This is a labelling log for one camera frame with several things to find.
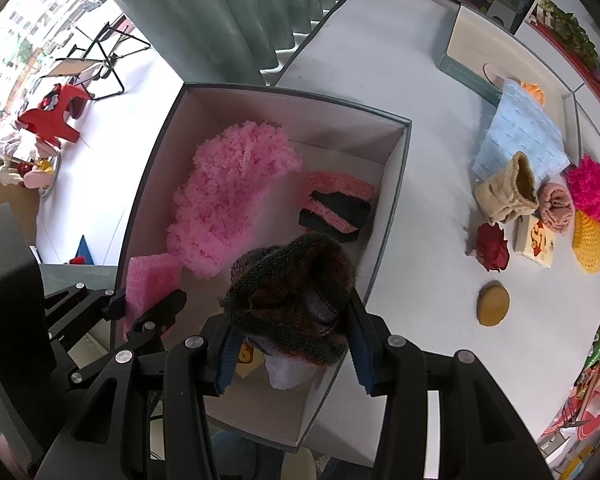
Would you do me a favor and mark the red round tray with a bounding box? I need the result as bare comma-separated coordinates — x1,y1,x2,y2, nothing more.
537,360,600,461

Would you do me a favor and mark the light pink fluffy cloth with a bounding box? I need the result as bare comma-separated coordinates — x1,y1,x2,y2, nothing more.
166,120,303,279

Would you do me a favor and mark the dark multicolour knit hat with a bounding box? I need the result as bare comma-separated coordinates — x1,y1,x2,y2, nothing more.
219,232,355,367

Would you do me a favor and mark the orange fabric flower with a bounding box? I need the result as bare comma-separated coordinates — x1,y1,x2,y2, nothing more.
519,80,547,107

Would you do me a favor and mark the shallow grey box lid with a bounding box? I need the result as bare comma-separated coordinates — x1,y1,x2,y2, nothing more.
439,2,588,111

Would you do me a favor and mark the pile of small toys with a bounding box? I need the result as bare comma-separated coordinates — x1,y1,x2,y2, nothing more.
0,130,61,198

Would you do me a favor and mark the deep grey storage box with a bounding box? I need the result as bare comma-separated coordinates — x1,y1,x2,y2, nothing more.
109,82,412,453

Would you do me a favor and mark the red shelf of goods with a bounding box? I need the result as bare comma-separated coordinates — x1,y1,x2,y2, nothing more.
527,0,600,116

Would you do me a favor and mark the grey green curtain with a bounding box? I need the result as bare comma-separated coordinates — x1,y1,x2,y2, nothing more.
77,0,363,88

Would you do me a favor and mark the pink black striped fluffy cloth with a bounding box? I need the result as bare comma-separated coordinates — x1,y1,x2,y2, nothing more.
298,171,377,243

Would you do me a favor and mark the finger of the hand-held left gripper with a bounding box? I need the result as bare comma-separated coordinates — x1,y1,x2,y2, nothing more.
62,288,187,392
41,282,131,343

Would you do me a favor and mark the light blue patterned cloth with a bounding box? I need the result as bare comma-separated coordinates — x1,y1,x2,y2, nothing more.
471,78,572,183

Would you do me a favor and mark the pink sponge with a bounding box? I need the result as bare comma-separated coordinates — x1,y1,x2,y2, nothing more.
124,253,183,333

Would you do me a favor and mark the black folding chair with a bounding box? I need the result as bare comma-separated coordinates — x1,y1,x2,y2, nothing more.
35,12,153,106

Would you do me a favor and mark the magenta fluffy cloth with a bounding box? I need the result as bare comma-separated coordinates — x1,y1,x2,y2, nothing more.
565,155,600,228

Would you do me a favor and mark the brown round puff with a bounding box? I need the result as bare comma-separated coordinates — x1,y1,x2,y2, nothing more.
476,282,511,328

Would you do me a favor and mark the red fabric rose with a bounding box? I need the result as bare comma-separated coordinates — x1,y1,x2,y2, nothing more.
467,222,511,273

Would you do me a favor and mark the peach knit hat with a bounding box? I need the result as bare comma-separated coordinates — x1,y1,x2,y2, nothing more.
537,182,577,233

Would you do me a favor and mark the red plastic toy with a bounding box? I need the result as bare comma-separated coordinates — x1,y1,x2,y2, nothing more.
17,82,83,143

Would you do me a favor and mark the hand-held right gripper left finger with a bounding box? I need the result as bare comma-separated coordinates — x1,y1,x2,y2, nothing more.
34,316,243,480

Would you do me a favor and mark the white cloth bundle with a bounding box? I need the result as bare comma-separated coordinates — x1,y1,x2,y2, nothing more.
265,347,317,391

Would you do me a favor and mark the yellow foam mesh sleeve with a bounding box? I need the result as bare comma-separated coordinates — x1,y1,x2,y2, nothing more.
571,210,600,274

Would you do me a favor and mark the brown cardboard box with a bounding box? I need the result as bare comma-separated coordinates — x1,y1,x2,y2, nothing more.
0,160,41,261

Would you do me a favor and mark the beige knit hat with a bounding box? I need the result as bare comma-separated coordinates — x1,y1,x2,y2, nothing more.
474,152,540,226

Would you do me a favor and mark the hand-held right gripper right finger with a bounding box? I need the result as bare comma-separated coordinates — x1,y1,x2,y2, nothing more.
347,287,553,480

